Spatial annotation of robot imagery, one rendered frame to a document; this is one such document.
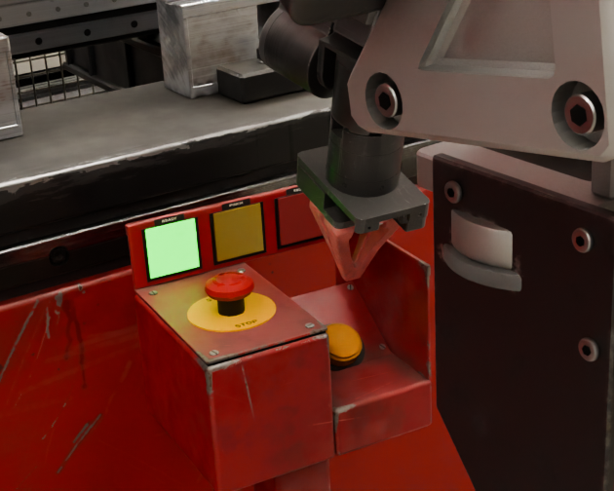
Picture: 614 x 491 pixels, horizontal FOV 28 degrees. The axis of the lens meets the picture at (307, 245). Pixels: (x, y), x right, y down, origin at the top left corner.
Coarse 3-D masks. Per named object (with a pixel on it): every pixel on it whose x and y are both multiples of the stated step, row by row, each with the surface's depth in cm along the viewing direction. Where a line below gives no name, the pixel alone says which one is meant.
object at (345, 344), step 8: (328, 328) 105; (336, 328) 106; (344, 328) 106; (352, 328) 106; (328, 336) 105; (336, 336) 105; (344, 336) 105; (352, 336) 105; (336, 344) 105; (344, 344) 105; (352, 344) 105; (360, 344) 105; (336, 352) 104; (344, 352) 104; (352, 352) 104; (360, 352) 105; (336, 360) 104; (344, 360) 104; (352, 360) 105
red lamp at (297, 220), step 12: (288, 204) 108; (300, 204) 108; (288, 216) 108; (300, 216) 109; (312, 216) 110; (288, 228) 109; (300, 228) 109; (312, 228) 110; (288, 240) 109; (300, 240) 110
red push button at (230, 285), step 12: (216, 276) 98; (228, 276) 98; (240, 276) 98; (216, 288) 97; (228, 288) 96; (240, 288) 97; (252, 288) 98; (228, 300) 97; (240, 300) 98; (228, 312) 98; (240, 312) 98
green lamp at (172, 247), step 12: (156, 228) 103; (168, 228) 103; (180, 228) 104; (192, 228) 104; (156, 240) 103; (168, 240) 103; (180, 240) 104; (192, 240) 105; (156, 252) 103; (168, 252) 104; (180, 252) 104; (192, 252) 105; (156, 264) 104; (168, 264) 104; (180, 264) 105; (192, 264) 105; (156, 276) 104
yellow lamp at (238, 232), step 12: (216, 216) 105; (228, 216) 105; (240, 216) 106; (252, 216) 107; (216, 228) 105; (228, 228) 106; (240, 228) 106; (252, 228) 107; (216, 240) 106; (228, 240) 106; (240, 240) 107; (252, 240) 107; (216, 252) 106; (228, 252) 107; (240, 252) 107; (252, 252) 108
